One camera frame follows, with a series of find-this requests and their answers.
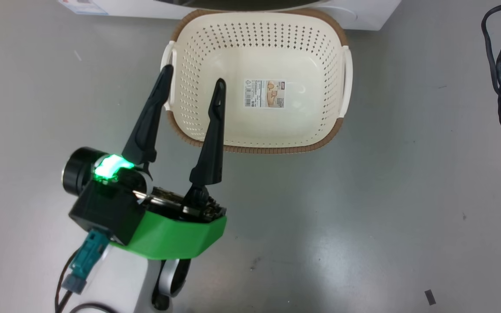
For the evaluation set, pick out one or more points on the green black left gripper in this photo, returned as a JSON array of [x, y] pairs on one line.
[[172, 239]]

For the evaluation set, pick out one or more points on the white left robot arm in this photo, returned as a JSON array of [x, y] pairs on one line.
[[124, 282]]

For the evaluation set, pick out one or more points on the paper basket label sticker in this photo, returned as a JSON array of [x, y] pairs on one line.
[[264, 93]]

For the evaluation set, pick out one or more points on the cream perforated laundry basket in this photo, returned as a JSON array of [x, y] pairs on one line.
[[276, 126]]

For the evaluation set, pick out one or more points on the white front-load washing machine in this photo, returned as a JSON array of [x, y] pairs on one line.
[[363, 13]]

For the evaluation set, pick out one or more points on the blue energy label sticker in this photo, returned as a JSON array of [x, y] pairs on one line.
[[83, 6]]

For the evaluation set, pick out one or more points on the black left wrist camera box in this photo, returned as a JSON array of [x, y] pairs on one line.
[[102, 213]]

